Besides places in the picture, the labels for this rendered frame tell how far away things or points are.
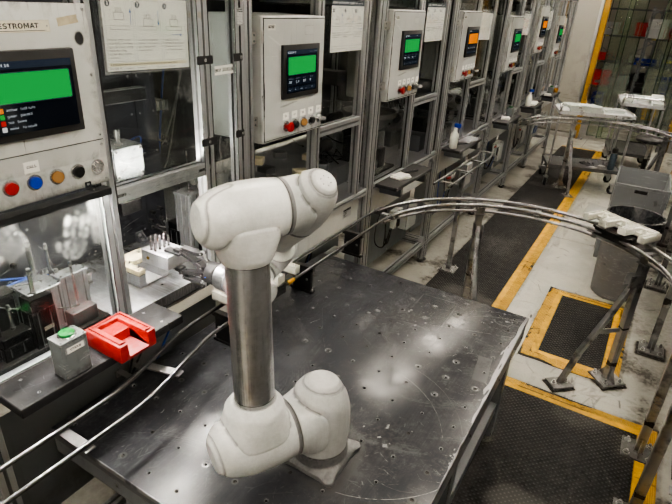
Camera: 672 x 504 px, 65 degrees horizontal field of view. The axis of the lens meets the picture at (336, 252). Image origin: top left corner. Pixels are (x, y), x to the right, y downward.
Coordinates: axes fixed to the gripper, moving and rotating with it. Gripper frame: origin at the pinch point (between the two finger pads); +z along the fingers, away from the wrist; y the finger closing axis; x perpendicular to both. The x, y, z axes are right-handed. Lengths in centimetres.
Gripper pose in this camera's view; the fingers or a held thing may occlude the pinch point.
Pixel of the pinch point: (174, 258)
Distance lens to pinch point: 189.3
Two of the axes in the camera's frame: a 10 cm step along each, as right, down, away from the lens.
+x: -5.1, 3.5, -7.9
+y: 0.6, -9.0, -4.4
